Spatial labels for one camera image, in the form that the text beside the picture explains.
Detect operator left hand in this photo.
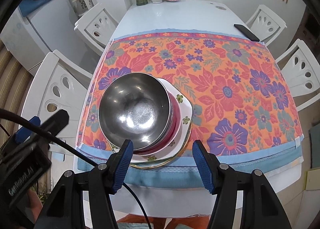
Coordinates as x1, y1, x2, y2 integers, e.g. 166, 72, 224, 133
27, 189, 43, 223

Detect black cable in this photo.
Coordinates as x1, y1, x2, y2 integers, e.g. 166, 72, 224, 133
0, 107, 153, 229

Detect black smartphone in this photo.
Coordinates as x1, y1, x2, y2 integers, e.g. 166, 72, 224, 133
234, 24, 260, 42

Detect white chair near left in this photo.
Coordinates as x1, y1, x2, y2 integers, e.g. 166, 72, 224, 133
19, 49, 93, 156

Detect white chair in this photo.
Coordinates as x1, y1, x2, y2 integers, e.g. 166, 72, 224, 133
246, 5, 287, 46
74, 3, 118, 55
276, 39, 320, 97
19, 49, 93, 156

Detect small octagonal clover plate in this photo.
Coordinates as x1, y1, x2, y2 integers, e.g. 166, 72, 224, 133
130, 77, 194, 165

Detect red steel bowl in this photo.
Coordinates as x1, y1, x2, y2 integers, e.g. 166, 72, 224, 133
133, 91, 181, 156

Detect white chair far left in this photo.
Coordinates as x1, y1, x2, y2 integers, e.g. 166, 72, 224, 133
74, 3, 118, 55

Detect floral orange tablecloth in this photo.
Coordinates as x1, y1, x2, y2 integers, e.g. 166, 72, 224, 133
77, 32, 303, 156

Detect white chair near right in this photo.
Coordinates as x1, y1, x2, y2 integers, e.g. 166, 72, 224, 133
276, 39, 320, 97

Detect round sunflower plate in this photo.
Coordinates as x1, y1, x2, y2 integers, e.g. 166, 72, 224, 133
107, 128, 192, 170

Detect white chair far right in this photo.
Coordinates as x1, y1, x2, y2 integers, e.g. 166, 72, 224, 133
246, 5, 287, 46

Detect pink steel bowl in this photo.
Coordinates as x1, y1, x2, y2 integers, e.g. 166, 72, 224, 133
98, 72, 173, 151

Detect white refrigerator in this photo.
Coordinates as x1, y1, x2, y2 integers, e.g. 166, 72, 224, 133
1, 0, 99, 75

